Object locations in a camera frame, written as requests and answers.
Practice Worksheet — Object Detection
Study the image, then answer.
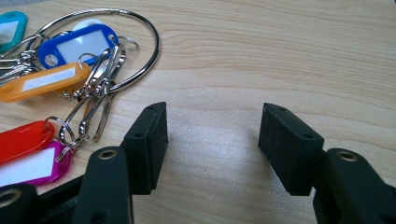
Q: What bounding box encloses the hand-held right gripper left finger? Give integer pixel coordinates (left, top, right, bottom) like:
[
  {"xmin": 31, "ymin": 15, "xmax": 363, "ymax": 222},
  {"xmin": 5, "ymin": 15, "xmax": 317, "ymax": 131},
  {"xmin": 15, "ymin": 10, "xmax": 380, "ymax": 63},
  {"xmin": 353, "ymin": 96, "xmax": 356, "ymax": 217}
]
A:
[{"xmin": 120, "ymin": 101, "xmax": 169, "ymax": 196}]

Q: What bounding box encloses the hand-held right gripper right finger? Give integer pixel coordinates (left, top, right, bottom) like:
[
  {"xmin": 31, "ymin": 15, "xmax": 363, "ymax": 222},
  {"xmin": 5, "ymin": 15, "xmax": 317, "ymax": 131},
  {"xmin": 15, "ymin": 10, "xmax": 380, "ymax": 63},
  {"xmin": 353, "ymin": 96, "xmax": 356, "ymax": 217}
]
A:
[{"xmin": 258, "ymin": 103, "xmax": 325, "ymax": 197}]

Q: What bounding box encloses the metal snap clip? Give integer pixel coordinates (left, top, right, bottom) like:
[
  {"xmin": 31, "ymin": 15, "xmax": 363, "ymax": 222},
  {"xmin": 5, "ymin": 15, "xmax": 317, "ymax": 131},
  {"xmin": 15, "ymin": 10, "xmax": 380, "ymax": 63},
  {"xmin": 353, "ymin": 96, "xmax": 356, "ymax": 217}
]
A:
[
  {"xmin": 0, "ymin": 33, "xmax": 43, "ymax": 87},
  {"xmin": 63, "ymin": 49, "xmax": 112, "ymax": 133},
  {"xmin": 78, "ymin": 45, "xmax": 121, "ymax": 140},
  {"xmin": 92, "ymin": 43, "xmax": 127, "ymax": 143}
]

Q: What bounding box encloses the magenta key tag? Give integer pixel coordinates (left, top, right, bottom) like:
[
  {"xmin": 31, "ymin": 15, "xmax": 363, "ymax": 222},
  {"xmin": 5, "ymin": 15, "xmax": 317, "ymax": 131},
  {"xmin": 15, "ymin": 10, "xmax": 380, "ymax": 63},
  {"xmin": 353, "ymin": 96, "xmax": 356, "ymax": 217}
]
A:
[{"xmin": 0, "ymin": 141, "xmax": 74, "ymax": 188}]

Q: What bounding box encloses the red key tag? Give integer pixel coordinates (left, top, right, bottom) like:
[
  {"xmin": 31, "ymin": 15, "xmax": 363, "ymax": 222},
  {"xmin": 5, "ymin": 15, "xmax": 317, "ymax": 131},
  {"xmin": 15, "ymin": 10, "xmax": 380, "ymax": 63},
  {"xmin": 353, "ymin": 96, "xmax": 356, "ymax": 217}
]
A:
[{"xmin": 0, "ymin": 119, "xmax": 57, "ymax": 165}]

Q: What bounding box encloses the blue key tag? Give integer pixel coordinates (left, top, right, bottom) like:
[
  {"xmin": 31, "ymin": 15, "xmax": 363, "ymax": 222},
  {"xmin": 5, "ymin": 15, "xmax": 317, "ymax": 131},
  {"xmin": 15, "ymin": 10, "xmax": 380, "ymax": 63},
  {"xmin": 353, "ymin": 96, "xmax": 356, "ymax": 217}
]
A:
[{"xmin": 37, "ymin": 23, "xmax": 120, "ymax": 70}]

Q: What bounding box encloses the orange key tag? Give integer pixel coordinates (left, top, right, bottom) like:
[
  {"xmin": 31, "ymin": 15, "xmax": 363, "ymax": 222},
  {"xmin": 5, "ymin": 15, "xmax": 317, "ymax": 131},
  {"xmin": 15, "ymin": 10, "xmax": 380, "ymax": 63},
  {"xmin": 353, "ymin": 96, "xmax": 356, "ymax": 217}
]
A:
[{"xmin": 0, "ymin": 62, "xmax": 92, "ymax": 104}]

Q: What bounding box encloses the teal key tag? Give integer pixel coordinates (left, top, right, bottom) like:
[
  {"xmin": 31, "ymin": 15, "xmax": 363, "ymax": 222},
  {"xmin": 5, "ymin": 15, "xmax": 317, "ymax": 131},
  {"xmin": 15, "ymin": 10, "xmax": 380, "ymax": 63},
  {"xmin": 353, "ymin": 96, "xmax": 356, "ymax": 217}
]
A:
[{"xmin": 0, "ymin": 10, "xmax": 29, "ymax": 54}]

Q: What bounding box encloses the small metal split ring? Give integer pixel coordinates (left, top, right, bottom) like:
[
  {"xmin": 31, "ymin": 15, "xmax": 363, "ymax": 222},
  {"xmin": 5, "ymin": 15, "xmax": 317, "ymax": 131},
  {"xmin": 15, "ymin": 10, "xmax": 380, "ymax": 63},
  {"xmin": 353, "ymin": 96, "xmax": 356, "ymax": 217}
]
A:
[
  {"xmin": 44, "ymin": 116, "xmax": 76, "ymax": 147},
  {"xmin": 77, "ymin": 51, "xmax": 100, "ymax": 71},
  {"xmin": 55, "ymin": 135, "xmax": 87, "ymax": 163},
  {"xmin": 117, "ymin": 35, "xmax": 140, "ymax": 51}
]

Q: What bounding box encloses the large metal key ring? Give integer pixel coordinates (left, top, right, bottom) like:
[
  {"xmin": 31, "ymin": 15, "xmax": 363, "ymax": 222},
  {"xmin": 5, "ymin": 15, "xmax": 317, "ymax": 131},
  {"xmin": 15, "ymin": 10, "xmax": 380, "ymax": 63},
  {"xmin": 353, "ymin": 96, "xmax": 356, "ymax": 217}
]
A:
[{"xmin": 5, "ymin": 7, "xmax": 162, "ymax": 95}]

